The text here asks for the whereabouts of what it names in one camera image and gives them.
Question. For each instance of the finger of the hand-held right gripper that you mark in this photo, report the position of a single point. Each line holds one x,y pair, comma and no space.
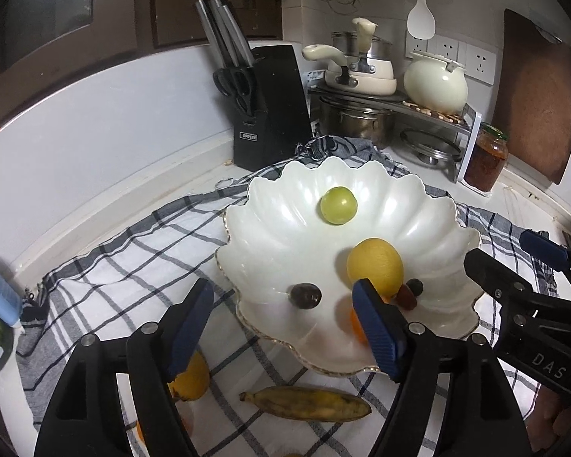
545,250
490,271

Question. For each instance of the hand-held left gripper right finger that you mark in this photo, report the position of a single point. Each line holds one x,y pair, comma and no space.
378,333

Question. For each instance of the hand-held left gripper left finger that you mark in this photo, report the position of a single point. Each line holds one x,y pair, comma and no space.
190,328

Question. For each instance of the orange tangerine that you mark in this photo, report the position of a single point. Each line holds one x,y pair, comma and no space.
140,431
358,326

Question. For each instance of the small red brown fruit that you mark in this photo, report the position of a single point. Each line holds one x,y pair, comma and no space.
404,299

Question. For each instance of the dark blueberry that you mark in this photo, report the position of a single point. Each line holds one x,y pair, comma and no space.
415,286

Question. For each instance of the large yellow lemon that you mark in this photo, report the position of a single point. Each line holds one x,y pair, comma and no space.
378,262

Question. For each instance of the dark purple plum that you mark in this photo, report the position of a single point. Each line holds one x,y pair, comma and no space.
304,295

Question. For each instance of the white scalloped bowl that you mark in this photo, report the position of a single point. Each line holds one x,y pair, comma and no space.
276,228

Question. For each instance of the green apple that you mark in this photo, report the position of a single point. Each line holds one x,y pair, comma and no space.
339,205

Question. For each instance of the person's right hand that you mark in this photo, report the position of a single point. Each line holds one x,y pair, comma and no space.
552,421

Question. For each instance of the yellow brown mango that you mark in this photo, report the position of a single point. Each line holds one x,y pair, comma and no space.
195,381

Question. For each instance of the black white checked cloth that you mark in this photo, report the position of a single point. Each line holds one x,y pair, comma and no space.
138,266

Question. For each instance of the spotted ripe banana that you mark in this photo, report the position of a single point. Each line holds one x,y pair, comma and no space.
304,403

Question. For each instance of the glass jar of red sauce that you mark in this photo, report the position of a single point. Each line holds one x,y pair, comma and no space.
485,162

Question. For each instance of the steel kitchen shelf rack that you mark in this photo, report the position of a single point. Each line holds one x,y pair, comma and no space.
471,143

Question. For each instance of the steel pot lid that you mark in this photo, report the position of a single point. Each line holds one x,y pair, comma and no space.
430,150

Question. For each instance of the brown wooden cutting board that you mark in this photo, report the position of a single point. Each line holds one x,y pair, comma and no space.
535,95

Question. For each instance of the small black object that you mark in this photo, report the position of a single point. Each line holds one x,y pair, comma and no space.
33,309

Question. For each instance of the white ceramic pot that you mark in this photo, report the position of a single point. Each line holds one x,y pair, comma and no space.
435,85

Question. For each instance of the large steel stockpot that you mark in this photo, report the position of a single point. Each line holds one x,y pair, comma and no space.
357,123

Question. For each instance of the black knife block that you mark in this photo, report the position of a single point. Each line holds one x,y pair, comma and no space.
271,109

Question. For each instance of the black kitchen scissors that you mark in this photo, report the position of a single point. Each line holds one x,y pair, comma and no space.
233,81

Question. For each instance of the white rice spoon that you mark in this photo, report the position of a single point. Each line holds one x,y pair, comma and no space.
421,19

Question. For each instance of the white wall socket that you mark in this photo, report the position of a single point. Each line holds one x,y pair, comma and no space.
449,47
480,64
416,45

